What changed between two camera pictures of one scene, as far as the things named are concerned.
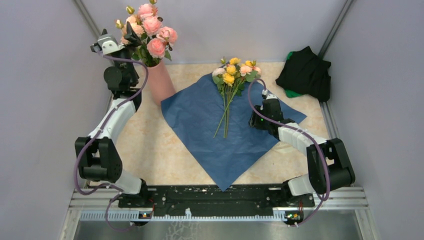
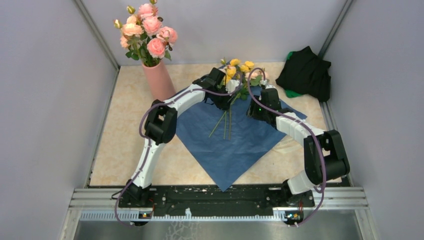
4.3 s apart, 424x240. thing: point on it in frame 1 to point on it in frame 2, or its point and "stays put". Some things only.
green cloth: x=289 y=93 stays put
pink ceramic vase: x=161 y=84 stays put
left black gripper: x=134 y=41 to x=226 y=104
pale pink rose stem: x=136 y=24 stays put
